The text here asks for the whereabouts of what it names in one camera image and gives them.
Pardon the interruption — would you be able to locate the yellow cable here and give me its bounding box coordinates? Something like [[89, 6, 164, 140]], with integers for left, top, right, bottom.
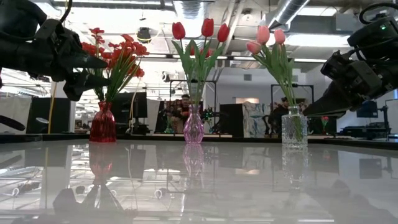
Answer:
[[46, 82, 58, 134]]

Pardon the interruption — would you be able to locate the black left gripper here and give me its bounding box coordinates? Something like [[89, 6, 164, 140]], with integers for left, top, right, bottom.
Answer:
[[29, 19, 110, 102]]

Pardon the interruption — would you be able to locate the black curved cable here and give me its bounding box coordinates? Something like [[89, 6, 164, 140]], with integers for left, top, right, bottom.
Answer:
[[0, 114, 26, 131]]

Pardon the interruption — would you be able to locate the smooth silver air duct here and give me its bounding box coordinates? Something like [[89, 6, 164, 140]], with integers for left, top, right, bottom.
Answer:
[[241, 0, 312, 69]]

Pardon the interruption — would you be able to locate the long white light strip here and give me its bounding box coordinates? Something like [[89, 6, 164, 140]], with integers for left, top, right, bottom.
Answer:
[[0, 50, 398, 67]]

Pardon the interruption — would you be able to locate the black partition panel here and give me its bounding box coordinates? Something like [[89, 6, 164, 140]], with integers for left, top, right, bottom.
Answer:
[[26, 97, 72, 134], [220, 103, 245, 139], [309, 116, 337, 135]]

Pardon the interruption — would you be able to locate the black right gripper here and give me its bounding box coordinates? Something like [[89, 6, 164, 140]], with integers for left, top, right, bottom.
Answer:
[[303, 51, 383, 118]]

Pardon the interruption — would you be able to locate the black monitor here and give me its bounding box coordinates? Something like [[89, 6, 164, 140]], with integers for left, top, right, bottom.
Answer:
[[104, 91, 149, 119], [356, 100, 379, 118]]

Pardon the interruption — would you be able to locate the black ceiling dome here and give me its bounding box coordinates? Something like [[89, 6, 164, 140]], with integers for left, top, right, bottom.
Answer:
[[136, 27, 152, 44]]

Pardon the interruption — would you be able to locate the ribbed silver air duct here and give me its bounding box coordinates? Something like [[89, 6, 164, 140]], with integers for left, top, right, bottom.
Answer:
[[173, 0, 208, 100]]

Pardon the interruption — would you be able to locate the person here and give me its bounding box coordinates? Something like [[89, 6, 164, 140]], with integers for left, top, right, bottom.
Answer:
[[174, 94, 192, 134], [269, 96, 290, 134]]

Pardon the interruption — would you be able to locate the round ceiling spotlight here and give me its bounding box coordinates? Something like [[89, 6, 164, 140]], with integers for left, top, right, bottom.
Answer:
[[241, 8, 254, 22]]

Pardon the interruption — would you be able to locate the red glass vase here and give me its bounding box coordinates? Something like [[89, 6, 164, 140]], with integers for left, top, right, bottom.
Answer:
[[89, 101, 117, 143]]

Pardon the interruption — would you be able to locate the black metal frame stand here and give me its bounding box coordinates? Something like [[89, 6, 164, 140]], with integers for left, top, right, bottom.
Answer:
[[271, 83, 315, 134]]

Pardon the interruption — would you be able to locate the long green stem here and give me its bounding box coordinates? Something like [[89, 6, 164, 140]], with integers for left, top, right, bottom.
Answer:
[[172, 21, 200, 106]]

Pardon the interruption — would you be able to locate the white blue patterned cloth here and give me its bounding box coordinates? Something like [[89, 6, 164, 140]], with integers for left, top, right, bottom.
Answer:
[[243, 101, 273, 139]]

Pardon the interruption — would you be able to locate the purple glass vase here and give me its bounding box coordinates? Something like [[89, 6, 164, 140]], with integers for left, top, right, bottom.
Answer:
[[183, 105, 205, 144]]

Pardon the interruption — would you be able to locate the clear glass vase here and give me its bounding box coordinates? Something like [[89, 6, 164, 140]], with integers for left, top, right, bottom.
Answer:
[[281, 105, 308, 149]]

